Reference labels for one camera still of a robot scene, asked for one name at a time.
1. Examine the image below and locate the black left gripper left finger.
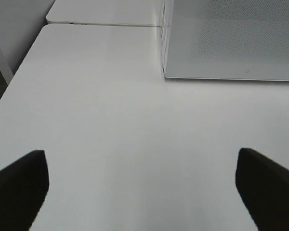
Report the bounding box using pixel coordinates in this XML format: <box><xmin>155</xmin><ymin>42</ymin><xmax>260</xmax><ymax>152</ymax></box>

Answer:
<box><xmin>0</xmin><ymin>150</ymin><xmax>50</xmax><ymax>231</ymax></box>

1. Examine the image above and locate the white microwave oven body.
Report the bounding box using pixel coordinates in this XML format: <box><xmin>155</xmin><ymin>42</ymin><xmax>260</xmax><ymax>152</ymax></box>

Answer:
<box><xmin>159</xmin><ymin>0</ymin><xmax>174</xmax><ymax>74</ymax></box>

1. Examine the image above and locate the white microwave door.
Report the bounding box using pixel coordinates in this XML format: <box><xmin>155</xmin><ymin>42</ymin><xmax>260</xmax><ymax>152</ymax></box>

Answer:
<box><xmin>164</xmin><ymin>0</ymin><xmax>289</xmax><ymax>81</ymax></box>

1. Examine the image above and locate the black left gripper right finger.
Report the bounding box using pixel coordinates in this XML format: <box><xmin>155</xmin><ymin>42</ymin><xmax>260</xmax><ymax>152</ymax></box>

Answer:
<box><xmin>235</xmin><ymin>148</ymin><xmax>289</xmax><ymax>231</ymax></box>

